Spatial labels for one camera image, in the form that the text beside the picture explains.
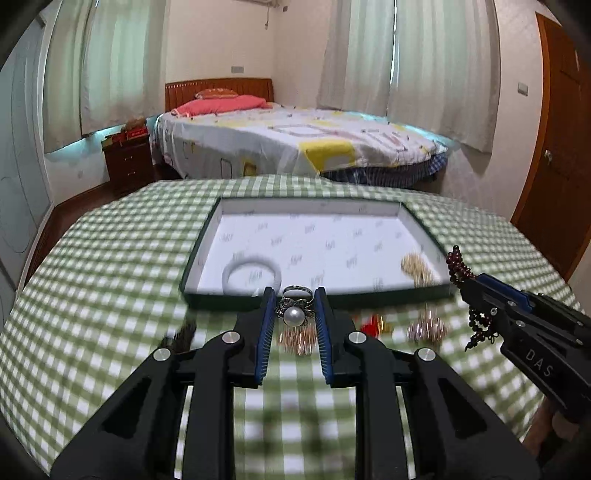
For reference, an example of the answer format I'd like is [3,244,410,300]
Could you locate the white wardrobe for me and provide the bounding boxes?
[0,18,52,296]

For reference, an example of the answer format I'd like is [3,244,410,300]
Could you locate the rose gold link bracelet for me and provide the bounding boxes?
[406,309,448,345]

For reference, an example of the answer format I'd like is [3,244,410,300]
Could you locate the brown wooden door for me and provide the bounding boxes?
[510,11,591,280]

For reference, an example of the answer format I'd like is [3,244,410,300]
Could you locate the pearl flower ring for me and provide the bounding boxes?
[276,285,319,329]

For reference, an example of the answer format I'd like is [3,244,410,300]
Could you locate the dark bead string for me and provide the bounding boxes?
[159,318,198,356]

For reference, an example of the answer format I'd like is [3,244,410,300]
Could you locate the red box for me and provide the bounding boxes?
[104,129,149,147]

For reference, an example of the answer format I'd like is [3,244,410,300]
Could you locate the blue plaid bed skirt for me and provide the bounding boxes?
[321,154,451,188]

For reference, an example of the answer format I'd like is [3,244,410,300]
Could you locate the dark red bead bracelet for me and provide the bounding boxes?
[445,247,502,354]

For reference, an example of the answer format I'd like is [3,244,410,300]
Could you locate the white curtain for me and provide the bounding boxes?
[81,0,170,136]
[388,0,502,154]
[318,0,399,112]
[42,0,93,154]

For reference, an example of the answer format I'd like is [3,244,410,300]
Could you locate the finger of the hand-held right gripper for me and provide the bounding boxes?
[475,272,591,339]
[462,279,581,348]

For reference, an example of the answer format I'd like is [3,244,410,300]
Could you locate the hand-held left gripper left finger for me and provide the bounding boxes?
[50,286,278,480]

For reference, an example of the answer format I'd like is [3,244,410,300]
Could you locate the wooden headboard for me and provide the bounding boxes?
[165,78,274,114]

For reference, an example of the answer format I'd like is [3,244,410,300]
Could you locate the white printed jewelry box tray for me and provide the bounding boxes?
[179,198,455,310]

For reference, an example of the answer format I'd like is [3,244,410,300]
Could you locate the red knot gold charm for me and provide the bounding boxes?
[355,314,393,336]

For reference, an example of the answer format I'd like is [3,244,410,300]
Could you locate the rose gold chain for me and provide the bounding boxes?
[277,325,319,357]

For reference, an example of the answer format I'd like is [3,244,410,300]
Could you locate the white jade bangle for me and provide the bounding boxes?
[222,259,282,296]

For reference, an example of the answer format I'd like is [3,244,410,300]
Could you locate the patterned bed sheet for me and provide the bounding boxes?
[152,102,450,178]

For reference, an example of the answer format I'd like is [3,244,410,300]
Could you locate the gold bead bracelet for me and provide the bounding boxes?
[401,253,440,285]

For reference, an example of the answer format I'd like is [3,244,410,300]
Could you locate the green checkered tablecloth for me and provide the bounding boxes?
[0,175,587,480]

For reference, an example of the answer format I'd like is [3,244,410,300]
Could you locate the dark wooden nightstand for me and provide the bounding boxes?
[102,135,156,195]

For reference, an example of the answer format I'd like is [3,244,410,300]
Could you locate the pink pillow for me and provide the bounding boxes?
[171,95,271,117]

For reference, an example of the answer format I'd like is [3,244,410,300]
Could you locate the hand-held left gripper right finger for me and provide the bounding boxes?
[314,286,541,480]

